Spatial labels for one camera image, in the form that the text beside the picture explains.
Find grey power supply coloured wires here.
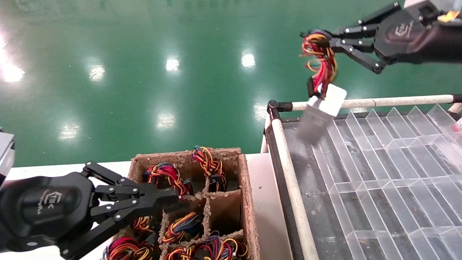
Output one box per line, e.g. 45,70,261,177
299,31,348,145

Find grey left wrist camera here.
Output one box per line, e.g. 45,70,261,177
0,126,16,177

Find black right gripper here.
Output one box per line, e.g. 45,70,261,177
301,2,443,75

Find cream rack leg pipe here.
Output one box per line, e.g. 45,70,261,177
261,116,272,154

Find brown cardboard divider box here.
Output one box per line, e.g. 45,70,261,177
103,147,261,260

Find yellow cable tag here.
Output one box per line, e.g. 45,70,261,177
438,11,461,23

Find clear acrylic divider tray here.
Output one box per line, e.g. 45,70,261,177
312,104,462,260

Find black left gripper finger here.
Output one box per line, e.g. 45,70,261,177
81,161,180,203

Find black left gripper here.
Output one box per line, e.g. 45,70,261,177
0,172,191,260

